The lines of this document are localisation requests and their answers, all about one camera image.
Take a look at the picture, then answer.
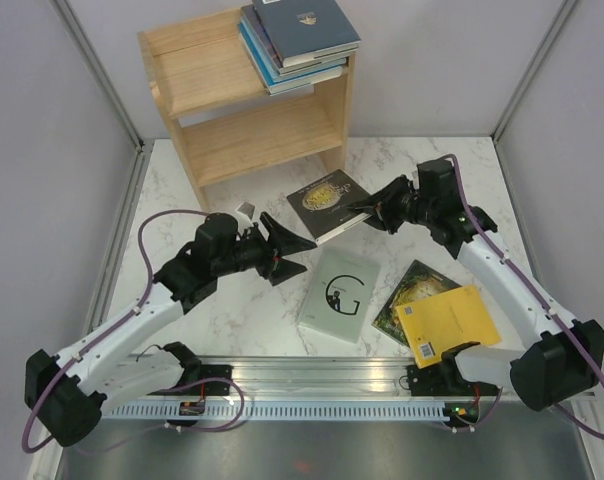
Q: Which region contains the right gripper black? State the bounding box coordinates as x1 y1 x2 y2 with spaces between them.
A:
348 174 436 234

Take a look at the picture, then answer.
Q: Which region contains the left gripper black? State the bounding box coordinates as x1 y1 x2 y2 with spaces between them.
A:
213 211 317 285

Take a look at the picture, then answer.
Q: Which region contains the black book white lettering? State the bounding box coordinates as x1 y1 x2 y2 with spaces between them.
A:
287 169 369 244

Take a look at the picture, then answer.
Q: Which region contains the pale green thin file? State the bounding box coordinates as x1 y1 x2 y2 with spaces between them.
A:
297 248 380 343

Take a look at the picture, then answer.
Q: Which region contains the green Alice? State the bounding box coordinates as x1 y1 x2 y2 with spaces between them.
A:
372 260 460 347

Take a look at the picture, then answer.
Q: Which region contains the yellow book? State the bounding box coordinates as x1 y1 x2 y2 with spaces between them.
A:
394 285 501 369

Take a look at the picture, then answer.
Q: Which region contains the bright blue book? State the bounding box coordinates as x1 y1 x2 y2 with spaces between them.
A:
238 32 347 95

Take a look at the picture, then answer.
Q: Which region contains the light blue book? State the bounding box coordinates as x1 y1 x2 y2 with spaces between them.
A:
238 20 347 80

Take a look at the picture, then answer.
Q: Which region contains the navy blue crest book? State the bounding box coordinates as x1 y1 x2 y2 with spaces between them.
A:
253 0 361 67

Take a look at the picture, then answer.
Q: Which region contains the dark purple galaxy book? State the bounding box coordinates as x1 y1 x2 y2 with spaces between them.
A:
241 5 346 73

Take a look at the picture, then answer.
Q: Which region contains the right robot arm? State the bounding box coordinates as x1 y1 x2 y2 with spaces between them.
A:
348 154 604 411

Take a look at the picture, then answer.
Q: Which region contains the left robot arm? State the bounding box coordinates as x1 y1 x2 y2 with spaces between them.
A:
22 213 316 453

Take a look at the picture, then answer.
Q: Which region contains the wooden two-tier shelf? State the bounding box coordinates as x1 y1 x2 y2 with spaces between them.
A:
137 8 355 209

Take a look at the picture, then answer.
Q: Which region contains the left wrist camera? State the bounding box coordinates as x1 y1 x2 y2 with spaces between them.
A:
235 202 255 228

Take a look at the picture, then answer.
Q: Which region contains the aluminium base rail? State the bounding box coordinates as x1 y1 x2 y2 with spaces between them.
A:
101 355 596 401

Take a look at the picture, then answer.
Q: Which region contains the white slotted cable duct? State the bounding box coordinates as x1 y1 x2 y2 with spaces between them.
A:
105 399 449 422

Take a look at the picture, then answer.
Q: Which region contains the right aluminium frame post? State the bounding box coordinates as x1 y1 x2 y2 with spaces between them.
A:
491 0 581 145

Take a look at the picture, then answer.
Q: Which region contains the aluminium frame post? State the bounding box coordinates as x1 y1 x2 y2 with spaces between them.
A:
491 0 581 145
49 0 147 151

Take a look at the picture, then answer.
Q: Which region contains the left aluminium frame post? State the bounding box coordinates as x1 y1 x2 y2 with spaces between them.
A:
49 0 147 151

